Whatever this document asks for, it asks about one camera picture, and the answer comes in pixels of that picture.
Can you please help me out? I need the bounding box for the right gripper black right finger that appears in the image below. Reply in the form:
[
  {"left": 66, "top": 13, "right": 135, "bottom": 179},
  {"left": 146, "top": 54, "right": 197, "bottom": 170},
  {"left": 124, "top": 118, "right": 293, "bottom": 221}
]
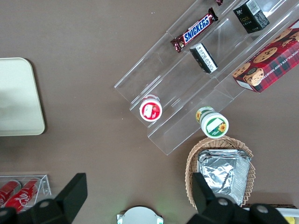
[{"left": 188, "top": 172, "right": 288, "bottom": 224}]

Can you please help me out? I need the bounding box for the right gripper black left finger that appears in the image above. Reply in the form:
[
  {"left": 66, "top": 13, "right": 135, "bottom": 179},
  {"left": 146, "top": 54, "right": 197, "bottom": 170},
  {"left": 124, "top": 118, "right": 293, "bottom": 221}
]
[{"left": 0, "top": 172, "right": 88, "bottom": 224}]

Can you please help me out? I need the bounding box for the light wicker basket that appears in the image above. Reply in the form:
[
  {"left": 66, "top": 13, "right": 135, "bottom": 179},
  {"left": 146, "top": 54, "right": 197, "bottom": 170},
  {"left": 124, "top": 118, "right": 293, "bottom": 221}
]
[{"left": 185, "top": 136, "right": 256, "bottom": 209}]

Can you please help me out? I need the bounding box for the beige plastic tray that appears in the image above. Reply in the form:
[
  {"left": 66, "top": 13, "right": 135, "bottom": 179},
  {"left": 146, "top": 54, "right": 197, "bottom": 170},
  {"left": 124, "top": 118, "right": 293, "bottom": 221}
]
[{"left": 0, "top": 57, "right": 46, "bottom": 137}]

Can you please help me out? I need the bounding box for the clear acrylic bottle rack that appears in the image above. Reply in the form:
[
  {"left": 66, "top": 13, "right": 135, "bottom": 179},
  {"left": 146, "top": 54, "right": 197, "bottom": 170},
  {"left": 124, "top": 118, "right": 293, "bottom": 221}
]
[{"left": 0, "top": 174, "right": 52, "bottom": 212}]

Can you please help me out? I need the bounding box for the stack of foil containers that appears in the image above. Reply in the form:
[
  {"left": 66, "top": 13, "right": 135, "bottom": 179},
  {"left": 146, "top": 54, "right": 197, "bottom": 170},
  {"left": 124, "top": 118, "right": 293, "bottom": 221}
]
[{"left": 198, "top": 148, "right": 252, "bottom": 208}]

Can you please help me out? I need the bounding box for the red cola bottle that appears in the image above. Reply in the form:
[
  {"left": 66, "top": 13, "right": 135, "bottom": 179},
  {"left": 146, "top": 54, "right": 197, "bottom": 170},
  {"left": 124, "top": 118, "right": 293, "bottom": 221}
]
[
  {"left": 4, "top": 178, "right": 42, "bottom": 213},
  {"left": 0, "top": 180, "right": 22, "bottom": 207}
]

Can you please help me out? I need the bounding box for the green lid yogurt cup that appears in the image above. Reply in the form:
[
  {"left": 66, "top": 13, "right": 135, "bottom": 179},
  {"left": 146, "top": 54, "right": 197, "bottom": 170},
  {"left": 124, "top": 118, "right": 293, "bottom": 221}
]
[{"left": 195, "top": 105, "right": 230, "bottom": 139}]

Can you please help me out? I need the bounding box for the red lid yogurt cup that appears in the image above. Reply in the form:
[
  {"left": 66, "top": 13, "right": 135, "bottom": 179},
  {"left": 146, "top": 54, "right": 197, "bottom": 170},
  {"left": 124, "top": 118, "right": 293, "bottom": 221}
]
[{"left": 139, "top": 94, "right": 163, "bottom": 122}]

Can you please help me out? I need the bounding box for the clear acrylic stepped stand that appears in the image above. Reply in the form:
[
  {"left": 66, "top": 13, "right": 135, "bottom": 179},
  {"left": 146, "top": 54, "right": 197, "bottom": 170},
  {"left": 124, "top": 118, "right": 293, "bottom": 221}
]
[{"left": 114, "top": 0, "right": 299, "bottom": 157}]

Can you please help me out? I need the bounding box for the small black carton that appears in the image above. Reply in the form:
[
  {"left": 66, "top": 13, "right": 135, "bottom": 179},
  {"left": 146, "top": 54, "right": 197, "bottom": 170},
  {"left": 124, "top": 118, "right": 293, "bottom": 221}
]
[
  {"left": 233, "top": 0, "right": 271, "bottom": 34},
  {"left": 189, "top": 42, "right": 219, "bottom": 75}
]

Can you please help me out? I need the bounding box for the red plaid cookie box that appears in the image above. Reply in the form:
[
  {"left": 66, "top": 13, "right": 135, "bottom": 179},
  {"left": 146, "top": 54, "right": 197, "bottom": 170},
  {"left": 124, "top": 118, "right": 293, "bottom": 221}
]
[{"left": 232, "top": 19, "right": 299, "bottom": 94}]

